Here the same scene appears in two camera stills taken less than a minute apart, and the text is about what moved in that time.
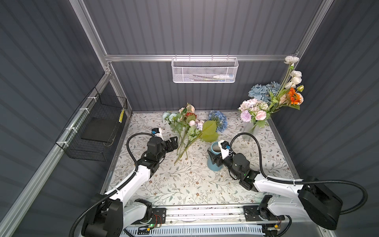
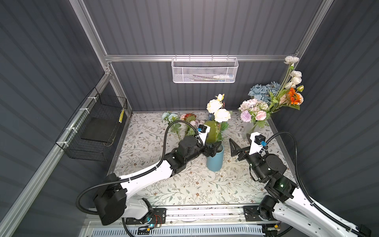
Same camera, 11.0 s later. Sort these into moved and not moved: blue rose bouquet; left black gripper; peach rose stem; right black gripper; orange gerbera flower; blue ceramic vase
Moved: right black gripper; left black gripper
Not moved: orange gerbera flower; peach rose stem; blue ceramic vase; blue rose bouquet
